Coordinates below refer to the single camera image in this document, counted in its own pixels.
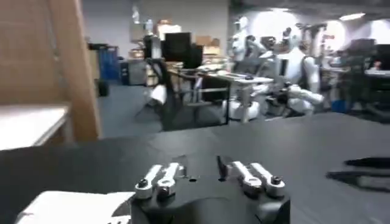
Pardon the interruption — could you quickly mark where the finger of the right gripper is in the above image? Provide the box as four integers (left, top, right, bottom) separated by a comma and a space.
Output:
345, 156, 390, 169
326, 170, 390, 193

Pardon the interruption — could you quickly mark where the black office chair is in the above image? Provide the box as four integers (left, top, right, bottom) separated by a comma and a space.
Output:
145, 57, 230, 132

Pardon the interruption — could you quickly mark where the white standing desk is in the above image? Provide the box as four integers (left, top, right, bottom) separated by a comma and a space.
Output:
210, 70, 275, 124

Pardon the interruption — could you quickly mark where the black monitor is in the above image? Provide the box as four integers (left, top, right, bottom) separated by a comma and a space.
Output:
162, 32, 204, 69

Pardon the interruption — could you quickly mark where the black table cover cloth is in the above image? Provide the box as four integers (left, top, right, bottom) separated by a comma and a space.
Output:
0, 111, 390, 224

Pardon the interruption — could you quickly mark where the wooden partition wall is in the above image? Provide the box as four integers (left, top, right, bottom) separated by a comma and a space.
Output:
0, 0, 102, 142

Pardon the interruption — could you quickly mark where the white shirt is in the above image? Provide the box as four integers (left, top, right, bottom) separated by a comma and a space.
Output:
14, 190, 137, 224

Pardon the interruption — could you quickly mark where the white humanoid robot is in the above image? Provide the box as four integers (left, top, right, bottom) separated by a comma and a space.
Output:
222, 16, 326, 121

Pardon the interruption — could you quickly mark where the white side table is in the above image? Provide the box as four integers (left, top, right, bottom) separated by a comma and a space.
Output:
0, 104, 73, 152

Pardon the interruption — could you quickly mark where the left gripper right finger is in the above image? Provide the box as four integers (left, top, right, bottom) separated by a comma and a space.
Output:
216, 155, 286, 198

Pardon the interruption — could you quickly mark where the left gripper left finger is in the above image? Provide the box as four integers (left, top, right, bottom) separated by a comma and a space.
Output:
135, 162, 186, 200

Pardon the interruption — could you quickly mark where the black waste bin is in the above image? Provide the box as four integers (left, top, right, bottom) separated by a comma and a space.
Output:
97, 79, 110, 98

